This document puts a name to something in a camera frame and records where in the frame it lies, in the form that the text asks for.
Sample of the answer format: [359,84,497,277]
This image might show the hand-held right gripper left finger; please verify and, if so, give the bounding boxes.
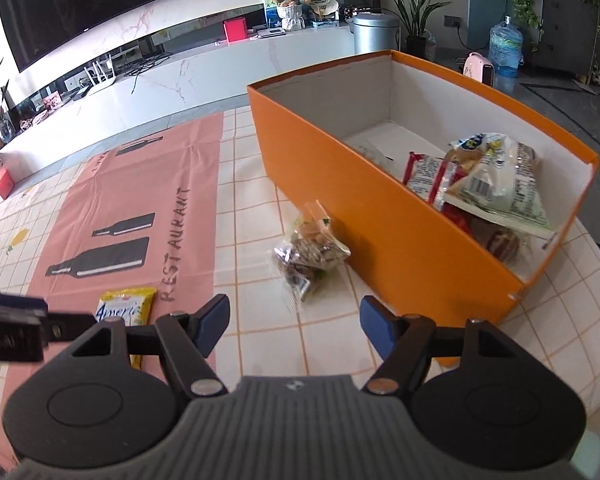
[69,293,231,396]

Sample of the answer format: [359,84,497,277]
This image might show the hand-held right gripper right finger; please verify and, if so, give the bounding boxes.
[359,296,513,395]

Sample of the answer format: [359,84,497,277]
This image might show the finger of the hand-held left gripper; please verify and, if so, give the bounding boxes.
[42,312,100,346]
[0,288,49,317]

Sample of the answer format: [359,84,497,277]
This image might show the yellow wafer packet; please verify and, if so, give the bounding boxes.
[96,286,158,368]

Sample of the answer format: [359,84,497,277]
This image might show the clear mixed nut packet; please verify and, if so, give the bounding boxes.
[272,200,352,303]

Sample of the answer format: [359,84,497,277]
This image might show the orange cardboard box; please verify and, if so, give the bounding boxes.
[246,50,600,368]

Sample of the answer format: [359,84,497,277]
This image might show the small red snack packet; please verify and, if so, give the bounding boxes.
[402,151,468,206]

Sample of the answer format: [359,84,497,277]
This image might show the pale green chip bag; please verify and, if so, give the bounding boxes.
[442,132,556,240]

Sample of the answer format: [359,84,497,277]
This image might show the white marble television console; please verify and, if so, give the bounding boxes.
[0,25,357,183]

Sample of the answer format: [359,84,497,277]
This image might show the white router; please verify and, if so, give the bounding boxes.
[82,54,117,96]

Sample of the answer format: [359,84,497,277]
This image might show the small pink heater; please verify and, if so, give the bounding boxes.
[462,52,496,89]

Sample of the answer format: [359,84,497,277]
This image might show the silver trash can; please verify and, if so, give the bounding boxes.
[347,12,401,56]

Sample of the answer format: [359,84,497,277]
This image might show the red cube box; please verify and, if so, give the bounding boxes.
[223,17,249,44]

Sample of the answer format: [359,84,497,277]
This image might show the black flat television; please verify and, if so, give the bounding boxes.
[0,0,182,73]

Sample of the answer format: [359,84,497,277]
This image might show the blue water bottle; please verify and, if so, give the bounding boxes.
[488,16,524,79]

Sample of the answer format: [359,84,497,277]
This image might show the white knitted pot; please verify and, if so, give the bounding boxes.
[277,5,307,31]

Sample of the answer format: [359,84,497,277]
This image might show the painted canvas picture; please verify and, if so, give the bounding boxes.
[262,0,287,29]

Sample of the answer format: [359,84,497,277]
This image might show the tall leafy potted plant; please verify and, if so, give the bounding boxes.
[365,0,462,59]

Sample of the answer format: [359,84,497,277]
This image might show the dark cabinet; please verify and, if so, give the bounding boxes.
[540,0,600,86]

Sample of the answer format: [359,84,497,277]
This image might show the black cables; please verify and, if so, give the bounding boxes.
[124,54,167,79]

